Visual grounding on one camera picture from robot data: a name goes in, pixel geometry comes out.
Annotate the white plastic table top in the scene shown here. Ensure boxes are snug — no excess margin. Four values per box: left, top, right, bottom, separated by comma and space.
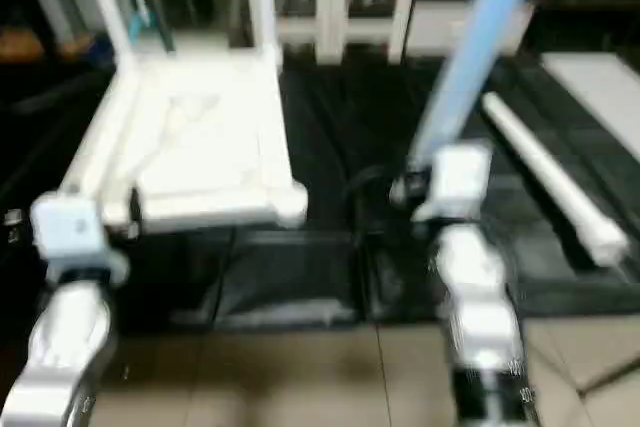
58, 45, 311, 234

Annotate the black work mat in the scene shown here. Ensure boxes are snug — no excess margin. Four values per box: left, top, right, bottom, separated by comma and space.
0, 52, 640, 333

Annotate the white drawer unit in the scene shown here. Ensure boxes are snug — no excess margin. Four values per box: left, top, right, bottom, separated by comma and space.
404, 0, 537, 58

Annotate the white flat board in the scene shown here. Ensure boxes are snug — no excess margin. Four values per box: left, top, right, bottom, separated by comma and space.
540, 51, 640, 164

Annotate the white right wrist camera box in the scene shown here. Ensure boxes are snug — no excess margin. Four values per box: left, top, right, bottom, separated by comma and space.
410, 143, 494, 224

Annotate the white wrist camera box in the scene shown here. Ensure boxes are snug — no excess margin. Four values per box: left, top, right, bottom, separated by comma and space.
29, 194, 131, 284
410, 143, 494, 224

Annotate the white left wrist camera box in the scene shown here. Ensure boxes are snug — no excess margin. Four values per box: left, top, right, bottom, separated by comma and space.
29, 194, 131, 284

